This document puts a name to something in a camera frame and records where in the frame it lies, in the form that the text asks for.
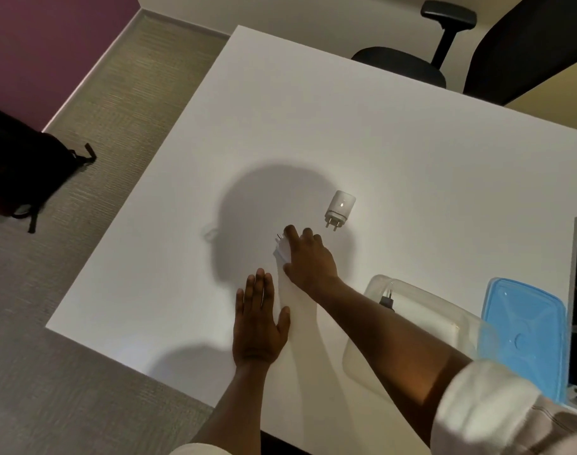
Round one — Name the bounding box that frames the person's left hand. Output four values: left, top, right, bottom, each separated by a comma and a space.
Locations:
231, 267, 292, 371

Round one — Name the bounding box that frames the person's right hand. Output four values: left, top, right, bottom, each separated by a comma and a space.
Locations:
282, 225, 341, 299

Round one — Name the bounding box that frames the white plug charger adapter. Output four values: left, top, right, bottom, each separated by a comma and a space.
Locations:
324, 190, 357, 233
273, 233, 294, 271

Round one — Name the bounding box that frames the person's left forearm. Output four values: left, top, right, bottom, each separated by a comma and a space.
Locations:
188, 362, 271, 452

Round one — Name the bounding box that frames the person's right forearm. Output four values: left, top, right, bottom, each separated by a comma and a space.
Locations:
316, 277, 475, 448

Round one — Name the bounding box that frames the clear plastic container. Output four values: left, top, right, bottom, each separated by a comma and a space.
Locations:
344, 274, 500, 401

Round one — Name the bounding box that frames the white shirt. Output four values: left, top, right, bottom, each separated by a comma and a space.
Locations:
167, 357, 577, 455

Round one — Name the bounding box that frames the blue plastic container lid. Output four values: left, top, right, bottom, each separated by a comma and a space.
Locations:
477, 277, 569, 406

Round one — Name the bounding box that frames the black backpack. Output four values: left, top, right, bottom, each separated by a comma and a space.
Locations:
0, 101, 98, 234

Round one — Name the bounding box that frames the black office chair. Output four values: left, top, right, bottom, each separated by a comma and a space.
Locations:
350, 0, 577, 107

